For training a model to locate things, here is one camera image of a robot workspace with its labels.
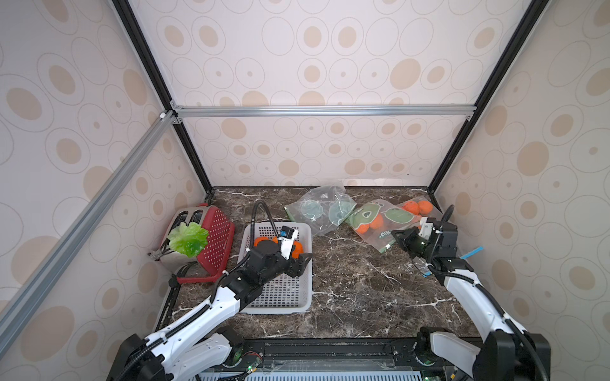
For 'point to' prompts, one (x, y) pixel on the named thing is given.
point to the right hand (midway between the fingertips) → (401, 230)
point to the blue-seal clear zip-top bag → (425, 208)
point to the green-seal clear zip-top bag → (394, 219)
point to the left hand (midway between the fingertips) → (310, 251)
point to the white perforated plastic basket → (286, 294)
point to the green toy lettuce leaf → (188, 240)
